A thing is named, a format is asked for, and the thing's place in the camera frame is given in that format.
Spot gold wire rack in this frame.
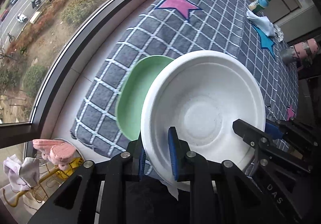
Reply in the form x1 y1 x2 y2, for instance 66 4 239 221
5 156 85 207

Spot pink and metal thermos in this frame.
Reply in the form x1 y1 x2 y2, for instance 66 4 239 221
281 38 321 64

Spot green plate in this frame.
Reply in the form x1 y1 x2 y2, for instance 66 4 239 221
115 55 176 141

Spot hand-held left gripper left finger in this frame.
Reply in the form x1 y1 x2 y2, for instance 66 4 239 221
27 136 148 224

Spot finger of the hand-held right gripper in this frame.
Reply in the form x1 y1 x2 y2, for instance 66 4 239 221
232 119 321 224
265 119 321 162

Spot crumpled white tissue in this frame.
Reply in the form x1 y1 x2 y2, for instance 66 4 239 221
273 25 284 42

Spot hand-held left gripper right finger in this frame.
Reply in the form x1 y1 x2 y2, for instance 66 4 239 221
168 126 299 224

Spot light blue cloth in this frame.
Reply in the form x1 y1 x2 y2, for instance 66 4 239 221
246 10 276 37

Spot lilac cloth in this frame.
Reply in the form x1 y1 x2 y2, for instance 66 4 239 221
3 155 41 192

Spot large white bowl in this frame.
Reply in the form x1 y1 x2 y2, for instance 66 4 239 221
140 50 266 192

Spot pink plush toy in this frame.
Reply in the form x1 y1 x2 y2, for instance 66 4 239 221
33 139 77 171

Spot dark window frame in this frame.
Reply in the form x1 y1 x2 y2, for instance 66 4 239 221
0 0 163 149

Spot blue bottle with green cap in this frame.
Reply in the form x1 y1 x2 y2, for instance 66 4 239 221
247 0 272 13

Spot grey checked star blanket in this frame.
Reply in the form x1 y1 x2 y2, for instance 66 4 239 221
70 0 300 162

